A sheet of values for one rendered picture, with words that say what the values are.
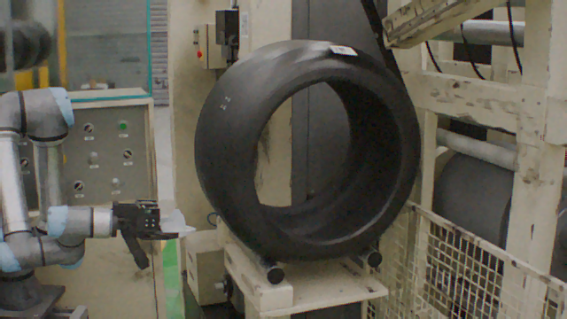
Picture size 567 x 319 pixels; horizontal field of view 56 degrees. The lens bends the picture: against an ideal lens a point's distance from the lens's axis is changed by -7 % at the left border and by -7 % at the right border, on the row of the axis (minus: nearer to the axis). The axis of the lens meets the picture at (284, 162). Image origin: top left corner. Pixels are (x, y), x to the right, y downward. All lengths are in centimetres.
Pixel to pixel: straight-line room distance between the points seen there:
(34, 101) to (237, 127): 58
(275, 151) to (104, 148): 62
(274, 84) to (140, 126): 81
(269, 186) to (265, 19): 50
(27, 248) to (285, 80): 73
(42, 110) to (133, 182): 60
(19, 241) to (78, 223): 16
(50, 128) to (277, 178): 69
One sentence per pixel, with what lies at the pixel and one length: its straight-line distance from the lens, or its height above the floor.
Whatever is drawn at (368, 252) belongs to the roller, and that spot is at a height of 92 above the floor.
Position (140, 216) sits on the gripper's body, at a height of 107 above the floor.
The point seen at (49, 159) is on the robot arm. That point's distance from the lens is 164.
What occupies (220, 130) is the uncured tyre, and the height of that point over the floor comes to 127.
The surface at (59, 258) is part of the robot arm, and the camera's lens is 146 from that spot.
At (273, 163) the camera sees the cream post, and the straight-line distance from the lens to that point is 174.
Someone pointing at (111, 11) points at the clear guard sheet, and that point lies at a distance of 196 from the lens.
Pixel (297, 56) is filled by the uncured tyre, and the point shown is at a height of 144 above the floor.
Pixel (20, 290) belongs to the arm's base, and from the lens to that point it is 178.
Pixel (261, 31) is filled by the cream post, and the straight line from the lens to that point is 168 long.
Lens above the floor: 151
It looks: 14 degrees down
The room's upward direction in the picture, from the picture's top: straight up
